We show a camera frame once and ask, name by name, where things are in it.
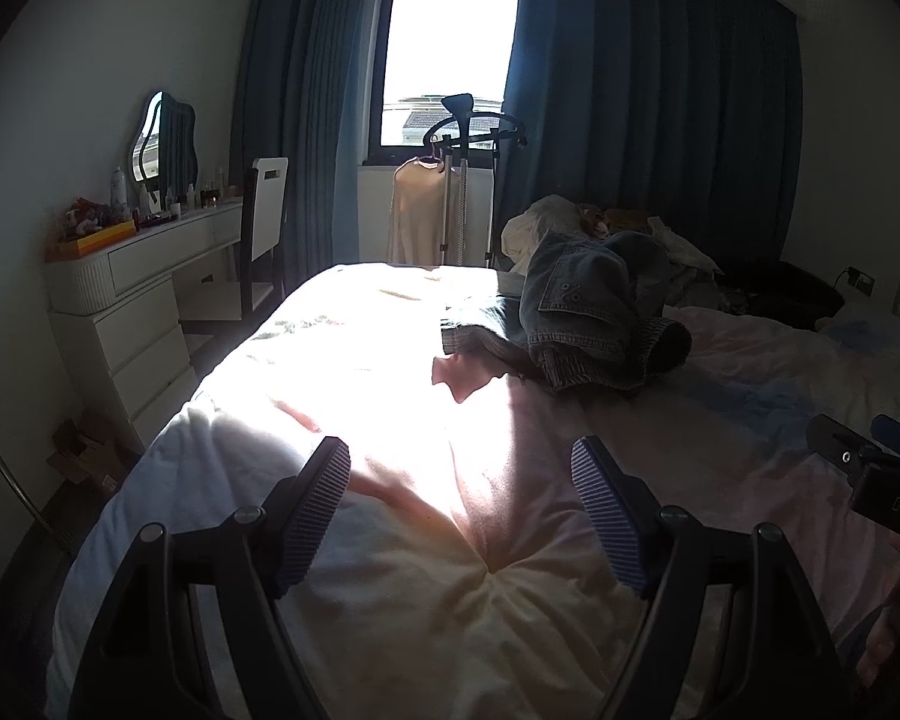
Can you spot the pile of beige bedding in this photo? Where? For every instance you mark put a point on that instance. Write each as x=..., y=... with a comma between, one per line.
x=523, y=233

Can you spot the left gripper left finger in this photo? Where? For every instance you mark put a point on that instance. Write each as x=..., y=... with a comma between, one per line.
x=146, y=656

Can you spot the window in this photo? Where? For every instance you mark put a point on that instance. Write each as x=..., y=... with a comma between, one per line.
x=423, y=50

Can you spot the white backed chair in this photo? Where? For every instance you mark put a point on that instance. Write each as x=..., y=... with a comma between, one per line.
x=242, y=300

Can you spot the metal clothes rack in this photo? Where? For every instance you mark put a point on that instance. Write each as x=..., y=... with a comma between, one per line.
x=28, y=503

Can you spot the right teal curtain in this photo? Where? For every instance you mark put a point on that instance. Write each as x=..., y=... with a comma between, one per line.
x=689, y=110

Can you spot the wall power socket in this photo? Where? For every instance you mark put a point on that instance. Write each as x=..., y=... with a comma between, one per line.
x=860, y=280

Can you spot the garment steamer stand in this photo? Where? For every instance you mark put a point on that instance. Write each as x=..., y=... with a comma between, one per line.
x=453, y=137

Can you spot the orange tray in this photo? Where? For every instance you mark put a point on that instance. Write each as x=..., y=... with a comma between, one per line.
x=72, y=250

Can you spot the blue denim jeans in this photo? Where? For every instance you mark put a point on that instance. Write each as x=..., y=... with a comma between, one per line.
x=587, y=313

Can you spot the white dressing table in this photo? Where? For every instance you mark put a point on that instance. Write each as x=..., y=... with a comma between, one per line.
x=117, y=326

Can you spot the black armchair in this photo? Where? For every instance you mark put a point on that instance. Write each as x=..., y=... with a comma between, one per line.
x=782, y=292

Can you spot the beige hanging garment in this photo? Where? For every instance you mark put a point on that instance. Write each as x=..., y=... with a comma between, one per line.
x=427, y=215

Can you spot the cardboard box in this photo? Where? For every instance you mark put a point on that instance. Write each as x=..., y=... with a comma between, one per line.
x=88, y=449

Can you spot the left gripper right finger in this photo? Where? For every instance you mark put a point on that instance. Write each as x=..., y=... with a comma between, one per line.
x=774, y=656

